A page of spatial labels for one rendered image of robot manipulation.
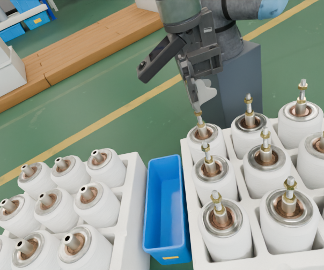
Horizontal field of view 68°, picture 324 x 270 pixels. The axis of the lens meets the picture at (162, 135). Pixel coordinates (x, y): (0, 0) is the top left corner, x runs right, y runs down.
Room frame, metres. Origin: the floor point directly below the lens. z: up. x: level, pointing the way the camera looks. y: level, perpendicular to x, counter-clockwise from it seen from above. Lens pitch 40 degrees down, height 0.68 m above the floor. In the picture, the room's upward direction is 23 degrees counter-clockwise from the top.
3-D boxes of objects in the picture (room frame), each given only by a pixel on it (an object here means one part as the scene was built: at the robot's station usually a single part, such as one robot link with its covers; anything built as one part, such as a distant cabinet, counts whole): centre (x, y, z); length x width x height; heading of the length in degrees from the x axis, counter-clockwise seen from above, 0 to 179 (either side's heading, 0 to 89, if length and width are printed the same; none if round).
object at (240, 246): (0.22, -0.04, 0.16); 0.10 x 0.10 x 0.18
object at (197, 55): (0.45, -0.12, 0.48); 0.09 x 0.08 x 0.12; 83
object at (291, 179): (0.19, -0.16, 0.30); 0.01 x 0.01 x 0.08
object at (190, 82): (0.43, -0.10, 0.42); 0.05 x 0.02 x 0.09; 173
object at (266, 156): (0.30, -0.19, 0.26); 0.02 x 0.02 x 0.03
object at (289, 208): (0.19, -0.16, 0.26); 0.02 x 0.02 x 0.03
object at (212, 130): (0.45, -0.10, 0.25); 0.08 x 0.08 x 0.01
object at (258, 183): (0.30, -0.19, 0.16); 0.10 x 0.10 x 0.18
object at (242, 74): (0.74, -0.30, 0.15); 0.18 x 0.18 x 0.30; 14
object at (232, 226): (0.22, -0.04, 0.25); 0.08 x 0.08 x 0.01
